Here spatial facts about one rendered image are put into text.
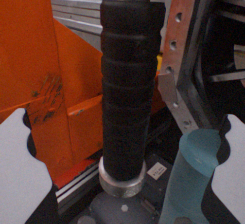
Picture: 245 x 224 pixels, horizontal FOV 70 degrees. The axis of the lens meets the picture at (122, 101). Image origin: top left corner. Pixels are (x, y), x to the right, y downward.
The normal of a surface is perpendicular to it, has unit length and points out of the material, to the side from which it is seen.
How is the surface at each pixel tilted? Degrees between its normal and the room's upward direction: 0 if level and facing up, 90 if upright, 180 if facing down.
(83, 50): 90
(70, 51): 90
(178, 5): 90
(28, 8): 90
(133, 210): 0
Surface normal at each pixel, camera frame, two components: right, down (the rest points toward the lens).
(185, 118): -0.70, 0.34
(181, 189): -0.89, 0.16
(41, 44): 0.72, 0.38
